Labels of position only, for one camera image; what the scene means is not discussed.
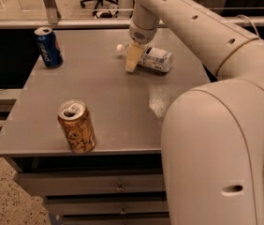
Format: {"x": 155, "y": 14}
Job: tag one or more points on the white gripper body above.
{"x": 141, "y": 35}

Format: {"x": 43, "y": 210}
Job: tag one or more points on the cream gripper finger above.
{"x": 134, "y": 53}

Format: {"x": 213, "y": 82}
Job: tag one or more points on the clear plastic water bottle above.
{"x": 152, "y": 57}

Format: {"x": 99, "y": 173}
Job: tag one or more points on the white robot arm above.
{"x": 212, "y": 139}

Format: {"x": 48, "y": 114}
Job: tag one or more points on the blue Pepsi soda can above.
{"x": 48, "y": 47}

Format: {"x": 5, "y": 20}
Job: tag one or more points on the gold orange soda can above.
{"x": 76, "y": 123}

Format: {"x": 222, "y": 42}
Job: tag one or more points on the grey drawer cabinet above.
{"x": 126, "y": 110}

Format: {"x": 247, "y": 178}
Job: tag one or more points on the top grey drawer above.
{"x": 92, "y": 182}

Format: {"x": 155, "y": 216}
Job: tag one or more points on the grey drawer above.
{"x": 92, "y": 182}
{"x": 131, "y": 219}
{"x": 121, "y": 204}

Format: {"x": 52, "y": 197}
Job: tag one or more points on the bottom grey drawer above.
{"x": 131, "y": 219}

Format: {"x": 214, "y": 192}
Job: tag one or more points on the middle grey drawer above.
{"x": 121, "y": 204}

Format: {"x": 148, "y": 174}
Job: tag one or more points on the metal railing frame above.
{"x": 44, "y": 19}

